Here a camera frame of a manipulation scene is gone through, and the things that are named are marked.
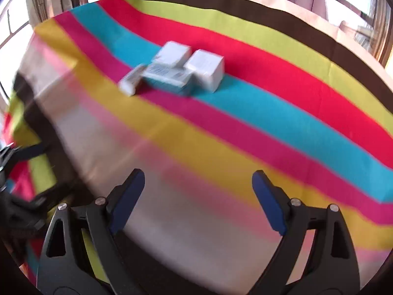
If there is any small white printed box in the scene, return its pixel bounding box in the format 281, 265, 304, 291
118, 64, 147, 97

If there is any teal white medicine box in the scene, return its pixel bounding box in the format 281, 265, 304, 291
142, 63, 195, 97

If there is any small white square box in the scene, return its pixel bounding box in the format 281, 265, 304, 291
152, 41, 192, 68

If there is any white cube box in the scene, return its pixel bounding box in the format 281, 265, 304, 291
184, 49, 225, 93

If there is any striped colourful bed cloth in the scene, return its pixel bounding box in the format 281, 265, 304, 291
3, 0, 392, 294

